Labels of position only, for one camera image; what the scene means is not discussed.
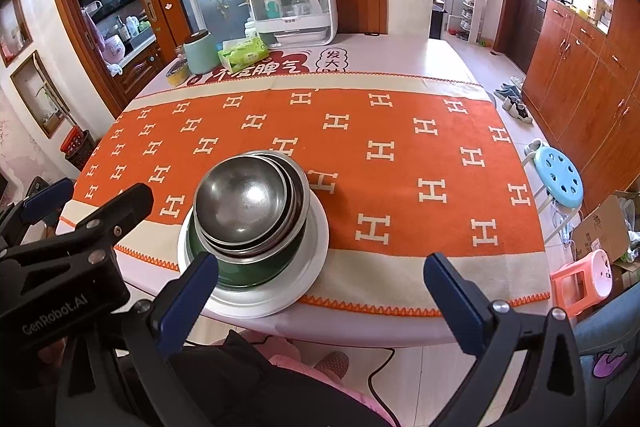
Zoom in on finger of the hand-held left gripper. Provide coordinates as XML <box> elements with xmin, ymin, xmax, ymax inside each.
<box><xmin>10</xmin><ymin>183</ymin><xmax>154</xmax><ymax>265</ymax></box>
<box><xmin>0</xmin><ymin>178</ymin><xmax>75</xmax><ymax>253</ymax></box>

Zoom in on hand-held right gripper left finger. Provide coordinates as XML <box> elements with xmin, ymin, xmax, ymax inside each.
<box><xmin>55</xmin><ymin>252</ymin><xmax>219</xmax><ymax>427</ymax></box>

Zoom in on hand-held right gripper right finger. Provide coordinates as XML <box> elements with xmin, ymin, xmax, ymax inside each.
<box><xmin>423</xmin><ymin>252</ymin><xmax>588</xmax><ymax>427</ymax></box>

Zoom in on green plate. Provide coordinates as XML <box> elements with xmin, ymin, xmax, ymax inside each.
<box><xmin>186</xmin><ymin>212</ymin><xmax>307</xmax><ymax>290</ymax></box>

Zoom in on small steel bowl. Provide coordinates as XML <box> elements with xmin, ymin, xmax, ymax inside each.
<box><xmin>194</xmin><ymin>155</ymin><xmax>296</xmax><ymax>244</ymax></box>

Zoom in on large steel bowl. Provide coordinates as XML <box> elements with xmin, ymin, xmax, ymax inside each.
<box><xmin>194</xmin><ymin>150</ymin><xmax>312</xmax><ymax>265</ymax></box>

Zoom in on red and black basket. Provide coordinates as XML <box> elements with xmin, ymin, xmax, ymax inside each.
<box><xmin>61</xmin><ymin>127</ymin><xmax>96</xmax><ymax>170</ymax></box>

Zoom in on black and pink clothing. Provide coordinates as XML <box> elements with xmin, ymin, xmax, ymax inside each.
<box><xmin>165</xmin><ymin>331</ymin><xmax>397</xmax><ymax>427</ymax></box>

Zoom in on orange patterned blanket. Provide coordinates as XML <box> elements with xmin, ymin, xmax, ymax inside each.
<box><xmin>59</xmin><ymin>74</ymin><xmax>552</xmax><ymax>319</ymax></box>

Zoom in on pink plastic stool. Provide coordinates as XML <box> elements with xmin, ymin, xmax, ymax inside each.
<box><xmin>550</xmin><ymin>249</ymin><xmax>613</xmax><ymax>320</ymax></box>

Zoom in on yellow round tin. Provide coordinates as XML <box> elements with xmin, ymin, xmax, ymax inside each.
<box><xmin>166</xmin><ymin>59</ymin><xmax>190</xmax><ymax>86</ymax></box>

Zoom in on cardboard box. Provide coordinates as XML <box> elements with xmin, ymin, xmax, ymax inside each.
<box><xmin>570</xmin><ymin>192</ymin><xmax>640</xmax><ymax>278</ymax></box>

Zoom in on blue denim garment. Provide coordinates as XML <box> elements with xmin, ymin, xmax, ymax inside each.
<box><xmin>570</xmin><ymin>292</ymin><xmax>640</xmax><ymax>427</ymax></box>

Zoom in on blue round stool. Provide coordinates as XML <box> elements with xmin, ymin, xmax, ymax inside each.
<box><xmin>522</xmin><ymin>139</ymin><xmax>585</xmax><ymax>253</ymax></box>

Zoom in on mint green canister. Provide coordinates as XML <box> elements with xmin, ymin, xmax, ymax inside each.
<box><xmin>182</xmin><ymin>30</ymin><xmax>217</xmax><ymax>75</ymax></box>

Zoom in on green tissue pack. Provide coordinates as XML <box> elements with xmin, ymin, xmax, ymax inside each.
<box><xmin>217</xmin><ymin>38</ymin><xmax>268</xmax><ymax>68</ymax></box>

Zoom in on white and black sneaker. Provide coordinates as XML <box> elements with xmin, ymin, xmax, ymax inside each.
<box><xmin>502</xmin><ymin>97</ymin><xmax>534</xmax><ymax>124</ymax></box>

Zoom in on dark blue shoe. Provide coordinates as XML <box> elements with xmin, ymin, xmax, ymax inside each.
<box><xmin>494</xmin><ymin>81</ymin><xmax>524</xmax><ymax>101</ymax></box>

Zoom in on white storage box clear front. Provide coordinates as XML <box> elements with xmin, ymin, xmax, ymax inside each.
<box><xmin>245</xmin><ymin>0</ymin><xmax>337</xmax><ymax>49</ymax></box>

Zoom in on white shelf rack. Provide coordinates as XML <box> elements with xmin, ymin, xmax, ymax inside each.
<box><xmin>462</xmin><ymin>0</ymin><xmax>491</xmax><ymax>42</ymax></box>

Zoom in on wooden wall niche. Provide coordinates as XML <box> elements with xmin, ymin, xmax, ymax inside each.
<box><xmin>10</xmin><ymin>49</ymin><xmax>71</xmax><ymax>138</ymax></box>
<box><xmin>0</xmin><ymin>0</ymin><xmax>34</xmax><ymax>68</ymax></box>

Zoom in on black cable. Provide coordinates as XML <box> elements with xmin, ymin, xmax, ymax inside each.
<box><xmin>366</xmin><ymin>347</ymin><xmax>399</xmax><ymax>427</ymax></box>

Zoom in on wooden wall cabinets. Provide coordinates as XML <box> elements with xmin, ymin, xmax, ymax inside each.
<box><xmin>520</xmin><ymin>0</ymin><xmax>640</xmax><ymax>218</ymax></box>

